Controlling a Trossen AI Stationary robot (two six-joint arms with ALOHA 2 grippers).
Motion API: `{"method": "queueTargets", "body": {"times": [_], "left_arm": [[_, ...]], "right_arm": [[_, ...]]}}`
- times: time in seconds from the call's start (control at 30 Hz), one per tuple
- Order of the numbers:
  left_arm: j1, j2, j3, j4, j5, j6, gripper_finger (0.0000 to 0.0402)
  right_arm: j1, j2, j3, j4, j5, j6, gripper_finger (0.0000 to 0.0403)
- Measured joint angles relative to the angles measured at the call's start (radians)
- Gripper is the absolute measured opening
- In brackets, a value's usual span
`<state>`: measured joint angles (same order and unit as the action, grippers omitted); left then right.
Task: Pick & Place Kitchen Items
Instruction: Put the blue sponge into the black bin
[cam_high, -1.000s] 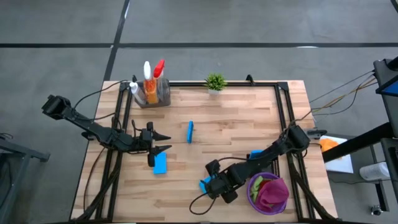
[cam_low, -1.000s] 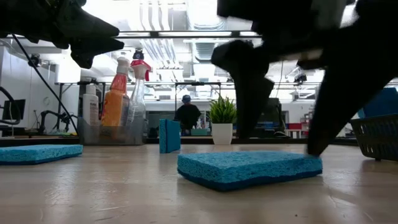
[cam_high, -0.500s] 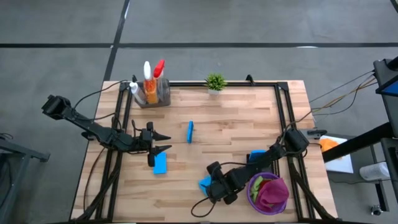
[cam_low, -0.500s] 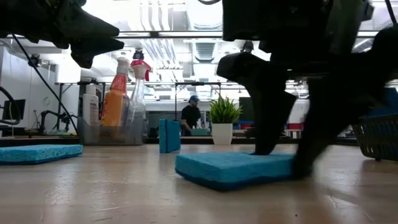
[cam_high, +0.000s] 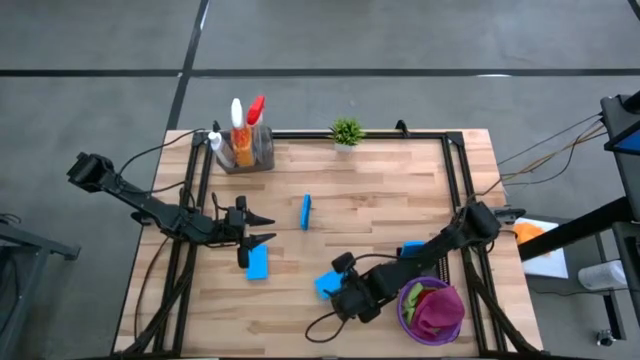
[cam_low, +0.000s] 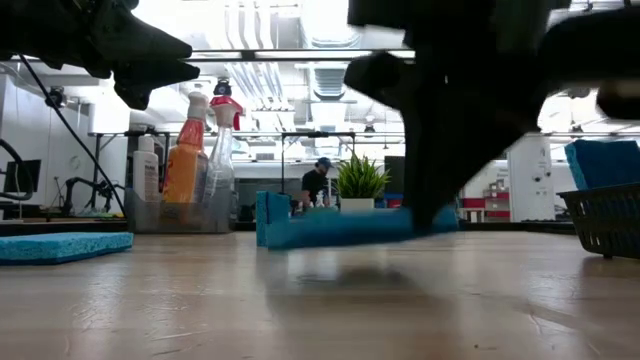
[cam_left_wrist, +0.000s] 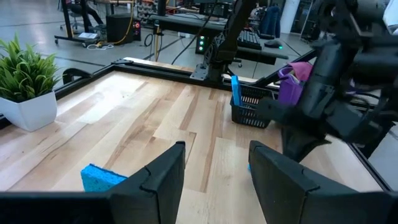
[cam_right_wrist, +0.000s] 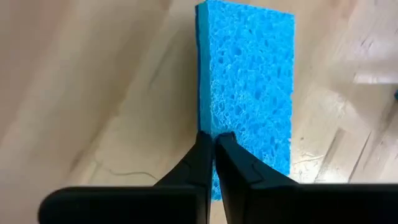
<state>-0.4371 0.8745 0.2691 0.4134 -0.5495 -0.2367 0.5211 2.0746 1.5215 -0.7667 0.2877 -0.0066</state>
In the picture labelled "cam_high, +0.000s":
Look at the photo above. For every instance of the red cloth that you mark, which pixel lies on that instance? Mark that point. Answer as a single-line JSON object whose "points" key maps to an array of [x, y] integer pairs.
{"points": [[427, 294]]}

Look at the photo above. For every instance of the black equipment cart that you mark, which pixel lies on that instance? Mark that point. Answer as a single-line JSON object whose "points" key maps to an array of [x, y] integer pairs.
{"points": [[620, 125]]}

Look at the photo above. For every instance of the translucent grey plastic bin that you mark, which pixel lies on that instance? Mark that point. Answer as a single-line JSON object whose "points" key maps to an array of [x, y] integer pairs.
{"points": [[245, 170]]}

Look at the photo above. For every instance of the orange cleaner spray bottle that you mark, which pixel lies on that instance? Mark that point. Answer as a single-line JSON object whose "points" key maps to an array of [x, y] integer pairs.
{"points": [[243, 147]]}

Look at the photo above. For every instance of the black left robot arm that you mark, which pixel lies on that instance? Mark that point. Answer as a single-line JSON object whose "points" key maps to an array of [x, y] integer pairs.
{"points": [[150, 207]]}

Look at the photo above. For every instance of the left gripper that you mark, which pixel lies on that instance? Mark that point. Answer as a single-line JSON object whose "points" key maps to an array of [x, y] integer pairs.
{"points": [[243, 230]]}

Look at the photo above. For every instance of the black metal beam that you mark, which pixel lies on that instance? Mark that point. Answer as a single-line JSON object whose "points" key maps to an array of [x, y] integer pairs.
{"points": [[580, 227]]}

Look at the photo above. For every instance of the small potted green plant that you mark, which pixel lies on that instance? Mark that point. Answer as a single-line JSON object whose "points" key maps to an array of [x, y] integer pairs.
{"points": [[346, 131]]}

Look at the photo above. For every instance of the grey metal stand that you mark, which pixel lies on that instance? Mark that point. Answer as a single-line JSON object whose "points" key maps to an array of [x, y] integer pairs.
{"points": [[30, 245]]}

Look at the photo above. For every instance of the small metal caster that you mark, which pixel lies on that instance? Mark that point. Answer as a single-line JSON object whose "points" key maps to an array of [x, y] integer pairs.
{"points": [[605, 337]]}

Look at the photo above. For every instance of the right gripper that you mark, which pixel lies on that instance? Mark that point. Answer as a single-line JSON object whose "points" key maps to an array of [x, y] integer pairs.
{"points": [[367, 292]]}

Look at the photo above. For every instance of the orange cloth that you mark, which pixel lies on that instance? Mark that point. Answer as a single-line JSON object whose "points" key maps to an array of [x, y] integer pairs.
{"points": [[530, 232]]}

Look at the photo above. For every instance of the white paper towel roll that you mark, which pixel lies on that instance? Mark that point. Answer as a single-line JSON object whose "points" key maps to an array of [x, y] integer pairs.
{"points": [[602, 275]]}

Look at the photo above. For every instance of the clear spray bottle red trigger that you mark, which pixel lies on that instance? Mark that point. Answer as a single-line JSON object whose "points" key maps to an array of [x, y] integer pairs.
{"points": [[255, 110]]}

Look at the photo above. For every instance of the black mesh basket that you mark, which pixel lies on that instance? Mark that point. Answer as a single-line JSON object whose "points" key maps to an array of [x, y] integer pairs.
{"points": [[444, 270]]}

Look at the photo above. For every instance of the green microfibre cloth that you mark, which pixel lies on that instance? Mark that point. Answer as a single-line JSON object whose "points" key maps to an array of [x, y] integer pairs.
{"points": [[412, 300]]}

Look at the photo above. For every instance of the magenta cloth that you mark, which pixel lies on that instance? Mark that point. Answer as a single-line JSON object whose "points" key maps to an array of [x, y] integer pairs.
{"points": [[442, 312]]}

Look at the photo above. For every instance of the white paper sheet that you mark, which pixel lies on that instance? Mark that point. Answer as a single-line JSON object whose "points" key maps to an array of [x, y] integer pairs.
{"points": [[545, 262]]}

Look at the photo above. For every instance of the purple plastic bowl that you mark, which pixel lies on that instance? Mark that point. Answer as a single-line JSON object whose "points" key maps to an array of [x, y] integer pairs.
{"points": [[401, 312]]}

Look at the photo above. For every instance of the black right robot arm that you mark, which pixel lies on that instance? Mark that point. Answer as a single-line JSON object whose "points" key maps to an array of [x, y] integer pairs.
{"points": [[450, 235]]}

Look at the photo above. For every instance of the black aluminium table frame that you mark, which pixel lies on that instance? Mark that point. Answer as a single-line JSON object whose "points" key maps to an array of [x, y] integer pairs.
{"points": [[400, 135]]}

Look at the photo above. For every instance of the white plastic restorer bottle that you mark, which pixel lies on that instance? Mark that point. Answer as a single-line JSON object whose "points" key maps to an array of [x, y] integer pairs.
{"points": [[222, 152]]}

